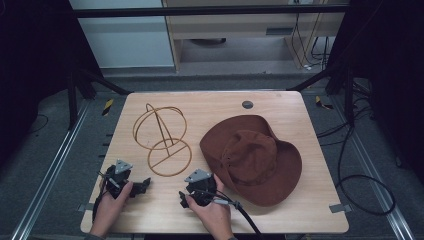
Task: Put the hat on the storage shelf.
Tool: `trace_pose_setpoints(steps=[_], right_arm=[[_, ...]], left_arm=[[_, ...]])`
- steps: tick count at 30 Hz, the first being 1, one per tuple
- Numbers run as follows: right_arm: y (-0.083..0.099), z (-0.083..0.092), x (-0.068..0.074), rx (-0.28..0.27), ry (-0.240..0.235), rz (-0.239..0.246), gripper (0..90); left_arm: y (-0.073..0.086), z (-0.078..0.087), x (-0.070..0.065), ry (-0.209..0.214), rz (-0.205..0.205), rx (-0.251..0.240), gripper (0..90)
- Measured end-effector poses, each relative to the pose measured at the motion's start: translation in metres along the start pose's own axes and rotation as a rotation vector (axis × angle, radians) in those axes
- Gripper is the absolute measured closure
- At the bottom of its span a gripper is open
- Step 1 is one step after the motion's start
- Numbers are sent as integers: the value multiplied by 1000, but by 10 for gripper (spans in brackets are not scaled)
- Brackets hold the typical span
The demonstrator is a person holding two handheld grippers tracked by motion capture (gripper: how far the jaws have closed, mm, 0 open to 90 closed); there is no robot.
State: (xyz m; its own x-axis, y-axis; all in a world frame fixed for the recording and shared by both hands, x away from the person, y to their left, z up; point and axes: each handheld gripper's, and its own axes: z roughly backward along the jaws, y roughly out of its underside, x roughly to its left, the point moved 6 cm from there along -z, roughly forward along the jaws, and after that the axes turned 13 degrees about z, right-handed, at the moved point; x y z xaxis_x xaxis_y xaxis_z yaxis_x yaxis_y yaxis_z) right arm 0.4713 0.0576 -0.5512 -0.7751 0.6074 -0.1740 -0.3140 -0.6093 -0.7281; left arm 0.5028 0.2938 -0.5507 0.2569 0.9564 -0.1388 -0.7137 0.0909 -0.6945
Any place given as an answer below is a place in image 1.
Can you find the black stand legs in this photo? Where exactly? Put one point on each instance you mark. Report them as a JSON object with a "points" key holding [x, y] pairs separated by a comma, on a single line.
{"points": [[349, 96], [71, 100]]}

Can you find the aluminium floor rail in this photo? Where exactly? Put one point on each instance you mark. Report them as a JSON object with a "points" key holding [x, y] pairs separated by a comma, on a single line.
{"points": [[376, 180], [50, 173]]}

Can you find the grey table corner bracket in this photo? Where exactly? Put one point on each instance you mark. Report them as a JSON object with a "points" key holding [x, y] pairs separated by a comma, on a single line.
{"points": [[85, 207], [340, 208]]}

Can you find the black curtain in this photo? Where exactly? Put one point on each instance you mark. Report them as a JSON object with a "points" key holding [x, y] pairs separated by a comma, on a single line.
{"points": [[393, 66], [33, 66]]}

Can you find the yellow black tape strip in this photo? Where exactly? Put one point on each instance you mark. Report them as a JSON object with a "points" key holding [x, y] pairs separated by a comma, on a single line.
{"points": [[107, 107], [322, 103]]}

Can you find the grey table grommet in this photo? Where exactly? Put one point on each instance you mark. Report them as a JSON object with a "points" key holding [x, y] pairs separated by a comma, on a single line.
{"points": [[247, 104]]}

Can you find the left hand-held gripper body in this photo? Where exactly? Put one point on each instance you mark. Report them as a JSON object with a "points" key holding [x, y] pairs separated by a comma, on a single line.
{"points": [[116, 181]]}

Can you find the brown cowboy hat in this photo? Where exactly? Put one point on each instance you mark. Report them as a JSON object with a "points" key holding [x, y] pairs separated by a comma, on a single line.
{"points": [[253, 156]]}

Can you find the black horizontal frame bar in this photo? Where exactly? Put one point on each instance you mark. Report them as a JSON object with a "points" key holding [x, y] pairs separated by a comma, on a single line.
{"points": [[200, 11]]}

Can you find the light wooden desk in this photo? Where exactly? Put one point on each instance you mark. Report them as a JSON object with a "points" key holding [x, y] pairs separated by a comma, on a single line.
{"points": [[233, 26]]}

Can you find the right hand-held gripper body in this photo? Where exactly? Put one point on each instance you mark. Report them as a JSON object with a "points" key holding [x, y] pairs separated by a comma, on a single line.
{"points": [[201, 186]]}

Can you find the person's left hand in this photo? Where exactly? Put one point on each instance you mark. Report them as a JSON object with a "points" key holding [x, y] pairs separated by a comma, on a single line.
{"points": [[110, 210]]}

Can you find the person's right hand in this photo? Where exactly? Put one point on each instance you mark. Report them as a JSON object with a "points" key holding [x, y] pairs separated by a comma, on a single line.
{"points": [[213, 216]]}

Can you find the white cabinet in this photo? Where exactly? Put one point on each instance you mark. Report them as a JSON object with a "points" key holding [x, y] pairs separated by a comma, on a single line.
{"points": [[123, 40]]}

